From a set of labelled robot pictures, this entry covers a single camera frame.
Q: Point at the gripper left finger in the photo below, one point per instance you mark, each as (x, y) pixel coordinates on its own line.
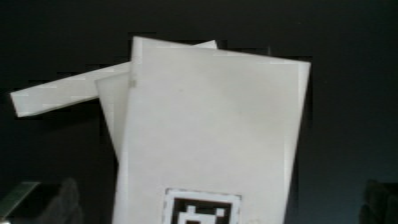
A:
(41, 203)

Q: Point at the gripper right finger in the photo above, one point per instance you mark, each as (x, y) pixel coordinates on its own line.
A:
(379, 209)

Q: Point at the small white cube part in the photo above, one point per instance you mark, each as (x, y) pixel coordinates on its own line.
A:
(210, 133)

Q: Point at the white U-shaped fence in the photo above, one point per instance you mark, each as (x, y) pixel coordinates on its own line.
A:
(64, 90)

